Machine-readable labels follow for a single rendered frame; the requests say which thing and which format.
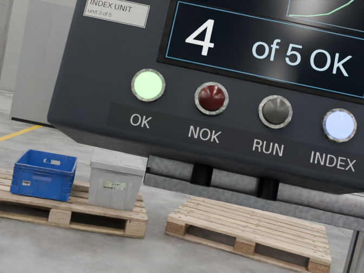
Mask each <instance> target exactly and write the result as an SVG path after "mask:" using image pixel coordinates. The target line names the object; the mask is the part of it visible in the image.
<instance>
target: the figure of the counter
mask: <svg viewBox="0 0 364 273"><path fill-rule="evenodd" d="M237 17H238V11H232V10H227V9H222V8H217V7H213V6H208V5H203V4H198V3H193V2H188V1H182V0H177V2H176V5H175V10H174V14H173V19H172V24H171V28H170V33H169V36H168V41H167V46H166V50H165V55H164V59H169V60H175V61H179V62H185V63H190V64H195V65H198V66H203V67H208V68H213V69H219V70H223V71H226V70H227V67H228V61H229V56H230V51H231V46H232V41H233V36H234V32H235V27H236V22H237Z"/></svg>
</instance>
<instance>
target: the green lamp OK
mask: <svg viewBox="0 0 364 273"><path fill-rule="evenodd" d="M165 88H166V84H165V80H164V78H163V76H162V75H161V74H160V73H159V72H158V71H156V70H153V69H143V70H141V71H139V72H137V73H136V74H135V75H134V77H133V80H132V83H131V90H132V93H133V95H134V96H135V97H136V98H137V99H138V100H139V101H141V102H145V103H151V102H155V101H157V100H159V99H160V98H161V97H162V96H163V94H164V92H165Z"/></svg>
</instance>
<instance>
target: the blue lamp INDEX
mask: <svg viewBox="0 0 364 273"><path fill-rule="evenodd" d="M356 126H357V124H356V120H355V118H354V116H353V115H352V114H351V113H350V112H349V111H347V110H345V109H341V108H337V109H332V110H330V111H328V112H326V114H325V115H324V116H323V118H322V121H321V128H322V132H323V134H324V135H325V137H326V138H327V139H329V140H330V141H332V142H336V143H343V142H346V141H348V140H350V139H351V138H352V137H353V135H354V134H355V132H356Z"/></svg>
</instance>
